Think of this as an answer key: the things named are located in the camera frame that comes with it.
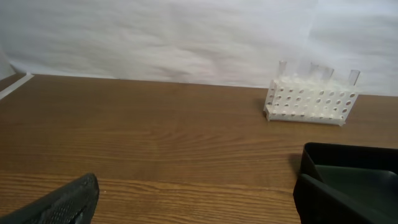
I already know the white test tube rack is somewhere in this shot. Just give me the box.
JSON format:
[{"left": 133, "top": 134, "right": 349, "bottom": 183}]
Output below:
[{"left": 262, "top": 76, "right": 359, "bottom": 127}]

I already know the black tray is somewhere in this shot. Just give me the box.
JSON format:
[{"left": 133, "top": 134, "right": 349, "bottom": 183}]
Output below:
[{"left": 298, "top": 142, "right": 398, "bottom": 220}]

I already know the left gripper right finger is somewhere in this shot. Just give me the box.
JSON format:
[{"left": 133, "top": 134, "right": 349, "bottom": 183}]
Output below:
[{"left": 292, "top": 173, "right": 398, "bottom": 224}]

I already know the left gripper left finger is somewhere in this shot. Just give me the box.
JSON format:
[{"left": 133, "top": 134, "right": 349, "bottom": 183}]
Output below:
[{"left": 0, "top": 172, "right": 100, "bottom": 224}]

